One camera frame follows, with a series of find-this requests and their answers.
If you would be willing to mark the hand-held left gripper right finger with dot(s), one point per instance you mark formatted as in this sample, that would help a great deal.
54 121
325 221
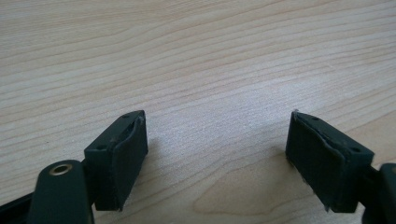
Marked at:
323 168

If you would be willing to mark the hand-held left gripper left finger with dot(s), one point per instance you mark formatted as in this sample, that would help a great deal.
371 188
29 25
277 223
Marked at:
120 165

